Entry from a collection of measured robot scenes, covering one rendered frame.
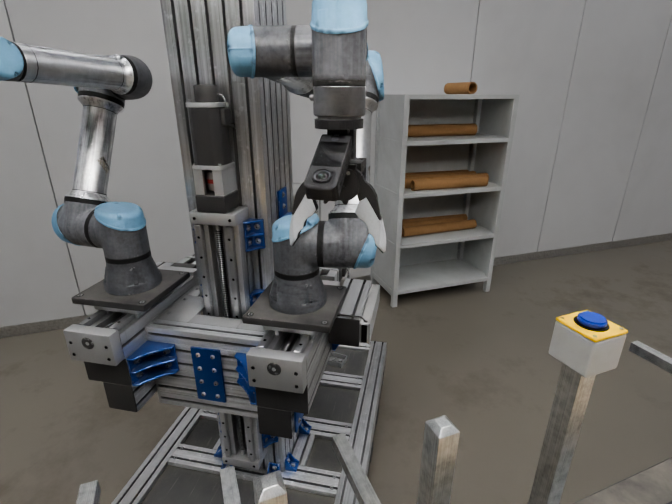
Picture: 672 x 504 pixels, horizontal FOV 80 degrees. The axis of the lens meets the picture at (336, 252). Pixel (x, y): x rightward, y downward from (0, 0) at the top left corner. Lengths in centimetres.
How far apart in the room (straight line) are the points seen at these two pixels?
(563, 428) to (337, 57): 68
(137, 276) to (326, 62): 85
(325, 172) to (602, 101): 415
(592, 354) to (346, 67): 54
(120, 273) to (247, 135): 51
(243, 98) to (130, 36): 190
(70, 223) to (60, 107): 180
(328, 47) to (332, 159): 14
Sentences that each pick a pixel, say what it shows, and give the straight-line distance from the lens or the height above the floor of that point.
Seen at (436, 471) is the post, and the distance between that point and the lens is 67.
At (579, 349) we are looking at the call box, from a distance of 73.
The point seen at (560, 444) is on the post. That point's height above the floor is 99.
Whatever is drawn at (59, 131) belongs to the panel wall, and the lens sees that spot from 306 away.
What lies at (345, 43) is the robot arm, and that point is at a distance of 58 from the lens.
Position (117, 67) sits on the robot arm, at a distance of 122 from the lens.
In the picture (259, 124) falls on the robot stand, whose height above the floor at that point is 148.
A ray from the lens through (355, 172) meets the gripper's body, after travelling 59.
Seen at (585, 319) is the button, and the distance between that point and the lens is 73.
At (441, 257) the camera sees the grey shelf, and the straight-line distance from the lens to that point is 380.
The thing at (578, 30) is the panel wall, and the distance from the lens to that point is 428.
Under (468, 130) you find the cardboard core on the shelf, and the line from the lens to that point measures 336.
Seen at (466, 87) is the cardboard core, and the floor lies 159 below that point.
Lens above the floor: 155
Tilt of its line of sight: 21 degrees down
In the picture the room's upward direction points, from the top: straight up
